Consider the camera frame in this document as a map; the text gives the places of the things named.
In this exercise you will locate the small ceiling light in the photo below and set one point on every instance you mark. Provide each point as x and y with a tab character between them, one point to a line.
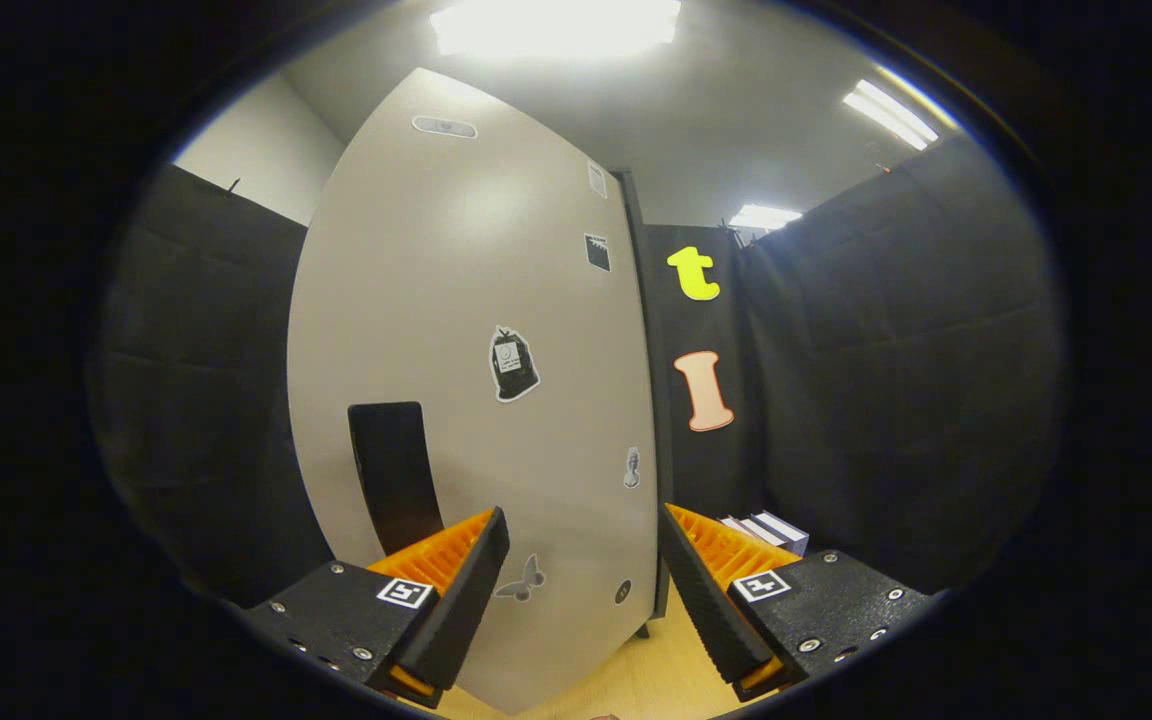
764	217

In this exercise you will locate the blue book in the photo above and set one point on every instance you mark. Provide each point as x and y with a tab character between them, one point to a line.
788	535

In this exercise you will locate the purple book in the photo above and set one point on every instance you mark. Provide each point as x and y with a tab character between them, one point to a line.
733	524

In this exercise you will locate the large ceiling light panel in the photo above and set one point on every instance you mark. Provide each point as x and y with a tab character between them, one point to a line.
556	28

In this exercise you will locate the black backdrop cloth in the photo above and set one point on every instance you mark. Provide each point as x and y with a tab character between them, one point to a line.
886	380

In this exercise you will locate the dark grey cabinet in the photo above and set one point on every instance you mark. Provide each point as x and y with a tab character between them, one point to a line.
658	420

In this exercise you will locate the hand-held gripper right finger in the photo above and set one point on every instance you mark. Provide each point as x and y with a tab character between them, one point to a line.
704	610

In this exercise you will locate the beige cabinet door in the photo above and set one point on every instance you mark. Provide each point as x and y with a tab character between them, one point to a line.
436	260

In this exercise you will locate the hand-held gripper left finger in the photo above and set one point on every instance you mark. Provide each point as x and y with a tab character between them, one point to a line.
466	600

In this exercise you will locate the white spine book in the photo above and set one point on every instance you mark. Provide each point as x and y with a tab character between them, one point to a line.
761	532

